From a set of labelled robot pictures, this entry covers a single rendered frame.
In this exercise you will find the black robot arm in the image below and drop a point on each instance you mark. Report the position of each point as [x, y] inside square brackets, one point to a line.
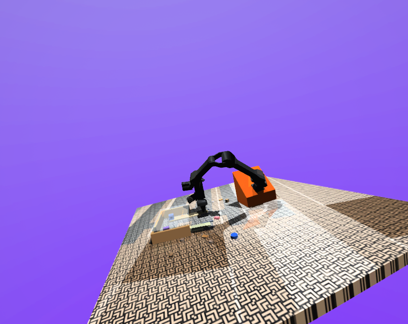
[228, 160]

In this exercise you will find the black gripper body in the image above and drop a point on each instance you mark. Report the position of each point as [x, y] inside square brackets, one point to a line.
[200, 197]

